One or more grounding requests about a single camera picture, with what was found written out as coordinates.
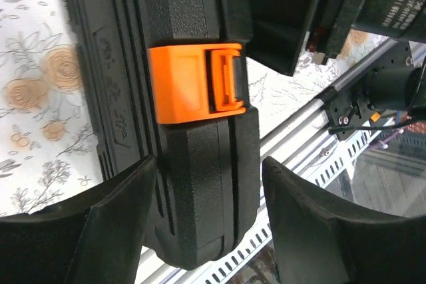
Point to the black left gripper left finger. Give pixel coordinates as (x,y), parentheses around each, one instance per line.
(93,237)

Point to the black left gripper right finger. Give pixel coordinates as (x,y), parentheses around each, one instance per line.
(322,238)

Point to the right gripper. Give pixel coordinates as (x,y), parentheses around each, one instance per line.
(283,29)

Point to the black plastic tool case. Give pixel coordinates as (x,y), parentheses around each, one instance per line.
(168,78)

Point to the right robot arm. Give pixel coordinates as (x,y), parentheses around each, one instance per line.
(386,79)

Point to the floral table cloth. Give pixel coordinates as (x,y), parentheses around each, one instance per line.
(48,149)

